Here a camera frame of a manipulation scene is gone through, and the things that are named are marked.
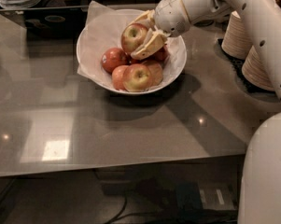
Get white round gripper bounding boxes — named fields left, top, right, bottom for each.
left=131, top=0, right=190, bottom=60

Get yellow-red apple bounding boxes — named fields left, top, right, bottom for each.
left=120, top=23, right=148, bottom=54
left=122, top=63, right=153, bottom=92

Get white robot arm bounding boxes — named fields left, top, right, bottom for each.
left=132, top=0, right=281, bottom=224

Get back right red apple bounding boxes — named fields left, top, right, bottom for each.
left=152, top=45, right=168, bottom=62

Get right middle pink apple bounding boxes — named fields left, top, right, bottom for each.
left=143, top=60, right=163, bottom=86

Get pink apple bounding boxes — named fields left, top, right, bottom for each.
left=143, top=60, right=163, bottom=86
left=112, top=65, right=127, bottom=91

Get white paper bowl liner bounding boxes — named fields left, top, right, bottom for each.
left=77, top=0, right=187, bottom=91

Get left red apple with sticker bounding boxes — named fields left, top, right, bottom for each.
left=101, top=48, right=128, bottom=73

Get white ceramic bowl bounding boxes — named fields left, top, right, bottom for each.
left=76, top=8, right=188, bottom=96

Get front left pink apple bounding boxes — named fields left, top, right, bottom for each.
left=112, top=65, right=127, bottom=91

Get back stack paper bowls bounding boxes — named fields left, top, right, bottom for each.
left=221, top=11, right=252, bottom=60

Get stack paper bowls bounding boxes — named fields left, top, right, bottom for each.
left=242, top=47, right=274, bottom=91
left=221, top=11, right=252, bottom=60

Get black rubber mat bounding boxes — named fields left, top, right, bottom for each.
left=223, top=51, right=274, bottom=94

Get front stack paper bowls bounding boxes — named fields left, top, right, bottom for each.
left=242, top=47, right=274, bottom=91

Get dark box under table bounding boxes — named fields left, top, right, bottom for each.
left=176, top=182, right=238, bottom=213

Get black cable under table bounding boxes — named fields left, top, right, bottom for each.
left=92, top=168, right=241, bottom=224

